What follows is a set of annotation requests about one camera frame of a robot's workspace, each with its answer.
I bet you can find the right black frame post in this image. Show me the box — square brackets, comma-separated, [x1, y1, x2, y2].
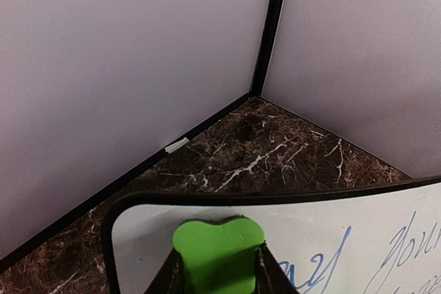
[249, 0, 284, 96]

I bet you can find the white whiteboard black frame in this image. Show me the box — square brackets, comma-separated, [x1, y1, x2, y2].
[101, 177, 440, 293]

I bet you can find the white tape strip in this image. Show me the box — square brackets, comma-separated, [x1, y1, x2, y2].
[164, 137, 189, 154]

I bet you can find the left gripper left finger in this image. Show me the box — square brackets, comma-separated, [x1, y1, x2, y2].
[144, 251, 185, 294]

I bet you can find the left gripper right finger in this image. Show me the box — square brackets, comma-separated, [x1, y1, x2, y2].
[256, 244, 298, 294]

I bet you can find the green whiteboard eraser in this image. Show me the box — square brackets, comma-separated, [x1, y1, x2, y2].
[172, 218, 265, 293]

